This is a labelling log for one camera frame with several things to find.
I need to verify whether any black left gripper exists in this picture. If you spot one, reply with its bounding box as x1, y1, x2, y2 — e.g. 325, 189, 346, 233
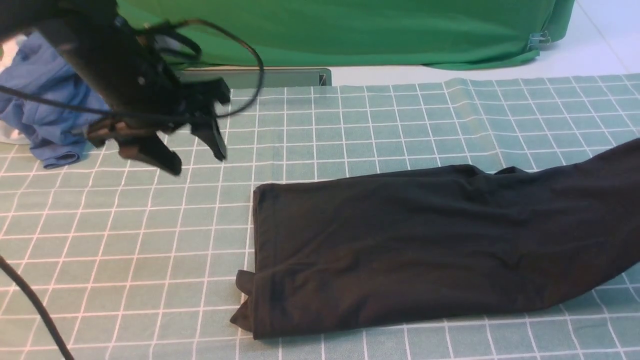
38, 20, 230, 177

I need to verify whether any dark gray long-sleeve shirt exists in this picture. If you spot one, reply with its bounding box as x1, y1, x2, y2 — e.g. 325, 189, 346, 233
230, 139, 640, 340

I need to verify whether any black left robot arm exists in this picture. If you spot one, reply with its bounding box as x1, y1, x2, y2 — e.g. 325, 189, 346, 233
1, 0, 231, 176

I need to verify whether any blue crumpled shirt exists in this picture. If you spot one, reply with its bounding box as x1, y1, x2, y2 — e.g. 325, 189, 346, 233
0, 33, 108, 169

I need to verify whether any green checkered tablecloth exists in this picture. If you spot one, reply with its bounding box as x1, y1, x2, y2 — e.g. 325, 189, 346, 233
0, 74, 639, 360

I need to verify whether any green backdrop cloth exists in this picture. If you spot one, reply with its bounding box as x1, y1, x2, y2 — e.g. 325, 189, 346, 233
118, 0, 574, 71

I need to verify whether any silver binder clip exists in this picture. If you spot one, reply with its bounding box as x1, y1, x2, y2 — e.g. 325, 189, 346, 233
526, 30, 553, 50

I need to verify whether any gray metal cable tray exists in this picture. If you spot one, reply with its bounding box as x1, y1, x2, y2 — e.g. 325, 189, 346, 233
177, 68, 333, 90

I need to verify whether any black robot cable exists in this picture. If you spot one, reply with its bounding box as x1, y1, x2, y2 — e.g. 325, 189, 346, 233
0, 19, 265, 360

